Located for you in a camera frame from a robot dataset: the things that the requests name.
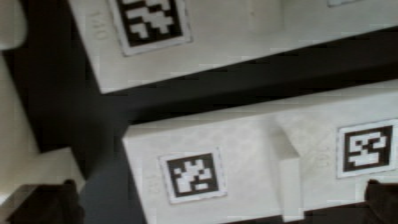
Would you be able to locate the white door panel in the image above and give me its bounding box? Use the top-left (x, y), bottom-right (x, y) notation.
top-left (123, 79), bottom-right (398, 224)
top-left (68, 0), bottom-right (398, 93)

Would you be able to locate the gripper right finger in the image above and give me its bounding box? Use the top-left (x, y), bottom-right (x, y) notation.
top-left (364, 179), bottom-right (398, 224)

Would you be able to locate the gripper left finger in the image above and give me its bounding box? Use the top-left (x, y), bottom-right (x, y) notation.
top-left (0, 179), bottom-right (86, 224)

